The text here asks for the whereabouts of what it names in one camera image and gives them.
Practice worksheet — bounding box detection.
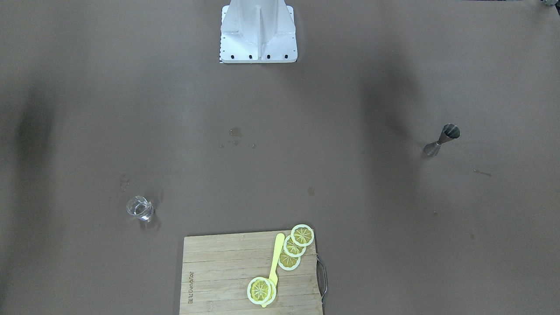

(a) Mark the small clear glass cup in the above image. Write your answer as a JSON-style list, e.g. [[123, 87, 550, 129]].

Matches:
[[126, 196, 154, 221]]

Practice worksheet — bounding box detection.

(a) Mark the steel jigger measuring cup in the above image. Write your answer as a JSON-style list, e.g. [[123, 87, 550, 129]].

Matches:
[[423, 124, 461, 157]]

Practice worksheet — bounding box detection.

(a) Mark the lemon slice top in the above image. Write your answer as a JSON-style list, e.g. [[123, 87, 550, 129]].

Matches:
[[290, 224, 315, 247]]

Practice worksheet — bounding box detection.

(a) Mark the yellow plastic knife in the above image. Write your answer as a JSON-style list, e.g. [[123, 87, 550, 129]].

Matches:
[[262, 233, 285, 308]]

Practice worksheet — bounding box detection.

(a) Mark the bamboo cutting board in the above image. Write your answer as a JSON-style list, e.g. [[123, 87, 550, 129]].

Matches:
[[178, 231, 326, 315]]

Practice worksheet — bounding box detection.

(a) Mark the lemon slice front large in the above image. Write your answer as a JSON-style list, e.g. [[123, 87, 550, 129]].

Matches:
[[247, 276, 277, 308]]

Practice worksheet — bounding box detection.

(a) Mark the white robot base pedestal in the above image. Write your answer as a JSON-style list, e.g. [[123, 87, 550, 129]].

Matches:
[[219, 0, 298, 64]]

